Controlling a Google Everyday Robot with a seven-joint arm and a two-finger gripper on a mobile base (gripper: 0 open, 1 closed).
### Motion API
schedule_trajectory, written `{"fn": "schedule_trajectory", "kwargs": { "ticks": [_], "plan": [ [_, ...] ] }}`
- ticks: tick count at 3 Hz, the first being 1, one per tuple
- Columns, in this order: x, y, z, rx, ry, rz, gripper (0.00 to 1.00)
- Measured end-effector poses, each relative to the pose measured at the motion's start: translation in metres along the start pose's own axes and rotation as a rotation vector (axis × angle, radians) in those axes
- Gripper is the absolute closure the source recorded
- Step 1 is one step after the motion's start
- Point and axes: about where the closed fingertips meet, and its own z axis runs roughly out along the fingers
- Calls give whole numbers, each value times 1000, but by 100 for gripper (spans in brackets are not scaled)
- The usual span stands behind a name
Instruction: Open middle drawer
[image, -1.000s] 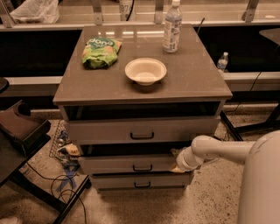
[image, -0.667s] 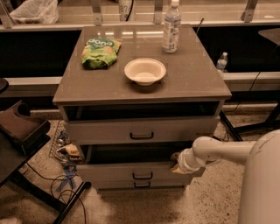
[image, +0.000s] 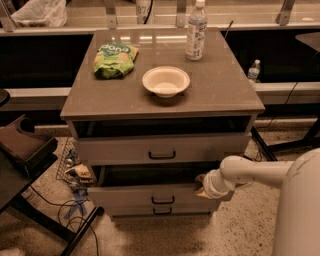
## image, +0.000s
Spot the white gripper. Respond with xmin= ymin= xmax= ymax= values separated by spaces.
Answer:
xmin=195 ymin=170 xmax=235 ymax=199

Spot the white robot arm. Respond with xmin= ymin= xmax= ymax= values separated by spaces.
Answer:
xmin=195 ymin=148 xmax=320 ymax=256

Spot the grey drawer cabinet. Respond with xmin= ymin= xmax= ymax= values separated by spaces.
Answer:
xmin=60 ymin=27 xmax=266 ymax=224

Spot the black table leg bar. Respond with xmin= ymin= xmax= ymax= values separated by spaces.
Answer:
xmin=251 ymin=127 xmax=277 ymax=161

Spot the white paper bowl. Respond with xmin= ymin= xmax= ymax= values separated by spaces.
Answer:
xmin=142 ymin=66 xmax=190 ymax=98

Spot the blue ribbon clutter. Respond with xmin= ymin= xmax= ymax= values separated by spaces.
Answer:
xmin=64 ymin=189 xmax=88 ymax=219

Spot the small water bottle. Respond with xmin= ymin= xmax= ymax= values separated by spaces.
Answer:
xmin=247 ymin=59 xmax=261 ymax=83

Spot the green snack bag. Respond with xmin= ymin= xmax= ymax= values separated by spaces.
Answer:
xmin=93 ymin=42 xmax=139 ymax=79

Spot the large clear water bottle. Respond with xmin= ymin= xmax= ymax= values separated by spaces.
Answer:
xmin=185 ymin=0 xmax=208 ymax=60

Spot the dark side table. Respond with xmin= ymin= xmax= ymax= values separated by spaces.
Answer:
xmin=0 ymin=115 xmax=104 ymax=256

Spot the white plastic bag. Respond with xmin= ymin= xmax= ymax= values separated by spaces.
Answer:
xmin=11 ymin=0 xmax=67 ymax=27

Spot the wire mesh basket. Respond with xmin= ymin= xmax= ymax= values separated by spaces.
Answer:
xmin=56 ymin=138 xmax=78 ymax=181

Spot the black floor cable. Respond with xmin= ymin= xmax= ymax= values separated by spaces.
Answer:
xmin=29 ymin=184 xmax=101 ymax=256

